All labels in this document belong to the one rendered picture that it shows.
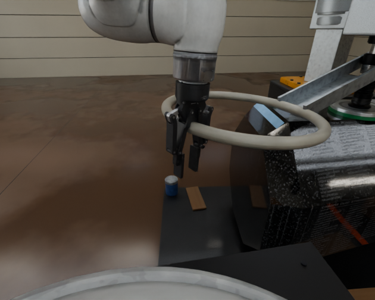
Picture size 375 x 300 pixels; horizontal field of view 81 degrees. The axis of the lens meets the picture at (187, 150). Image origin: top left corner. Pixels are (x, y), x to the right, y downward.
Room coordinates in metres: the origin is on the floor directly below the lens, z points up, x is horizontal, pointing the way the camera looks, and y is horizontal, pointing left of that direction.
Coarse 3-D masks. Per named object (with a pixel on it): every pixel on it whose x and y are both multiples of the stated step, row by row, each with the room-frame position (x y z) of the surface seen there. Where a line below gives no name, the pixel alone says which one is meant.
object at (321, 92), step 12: (360, 60) 0.97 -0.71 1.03; (336, 72) 0.91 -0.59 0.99; (348, 72) 0.95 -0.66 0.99; (372, 72) 0.83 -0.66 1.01; (312, 84) 0.86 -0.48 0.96; (324, 84) 0.89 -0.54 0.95; (336, 84) 0.88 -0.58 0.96; (348, 84) 0.77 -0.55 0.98; (360, 84) 0.81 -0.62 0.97; (288, 96) 0.81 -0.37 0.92; (300, 96) 0.84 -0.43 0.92; (312, 96) 0.82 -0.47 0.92; (324, 96) 0.73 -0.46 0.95; (336, 96) 0.75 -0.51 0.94; (312, 108) 0.71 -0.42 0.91
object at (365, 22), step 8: (352, 0) 0.99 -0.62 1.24; (360, 0) 0.96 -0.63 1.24; (368, 0) 0.93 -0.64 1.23; (352, 8) 0.98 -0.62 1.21; (360, 8) 0.95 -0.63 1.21; (368, 8) 0.92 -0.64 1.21; (352, 16) 0.97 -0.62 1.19; (360, 16) 0.94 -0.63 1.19; (368, 16) 0.92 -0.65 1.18; (352, 24) 0.96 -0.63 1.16; (360, 24) 0.93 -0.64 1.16; (368, 24) 0.91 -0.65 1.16; (344, 32) 0.98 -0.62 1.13; (352, 32) 0.95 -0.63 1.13; (360, 32) 0.93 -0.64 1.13; (368, 32) 0.90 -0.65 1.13; (368, 40) 0.95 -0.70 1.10
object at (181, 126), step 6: (192, 114) 0.47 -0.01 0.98; (180, 120) 0.48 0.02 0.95; (186, 120) 0.46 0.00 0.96; (180, 126) 0.47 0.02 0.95; (186, 126) 0.46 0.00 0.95; (180, 132) 0.46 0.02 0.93; (186, 132) 0.46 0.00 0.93; (180, 138) 0.46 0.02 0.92; (180, 144) 0.45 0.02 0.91; (180, 150) 0.45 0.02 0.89
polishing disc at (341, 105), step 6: (336, 102) 0.99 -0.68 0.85; (342, 102) 0.99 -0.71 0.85; (348, 102) 0.99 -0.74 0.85; (336, 108) 0.92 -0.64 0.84; (342, 108) 0.90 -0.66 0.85; (348, 108) 0.90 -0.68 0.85; (354, 108) 0.90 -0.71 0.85; (372, 108) 0.90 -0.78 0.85; (354, 114) 0.85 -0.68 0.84; (360, 114) 0.84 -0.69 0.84; (366, 114) 0.84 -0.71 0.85; (372, 114) 0.83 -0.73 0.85
